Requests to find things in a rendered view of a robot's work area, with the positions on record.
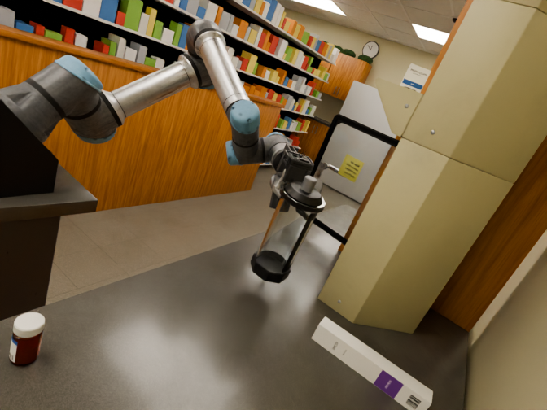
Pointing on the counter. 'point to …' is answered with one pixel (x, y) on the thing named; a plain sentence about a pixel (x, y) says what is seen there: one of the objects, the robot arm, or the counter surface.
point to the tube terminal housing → (447, 169)
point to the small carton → (415, 77)
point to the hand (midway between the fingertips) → (299, 202)
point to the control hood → (397, 104)
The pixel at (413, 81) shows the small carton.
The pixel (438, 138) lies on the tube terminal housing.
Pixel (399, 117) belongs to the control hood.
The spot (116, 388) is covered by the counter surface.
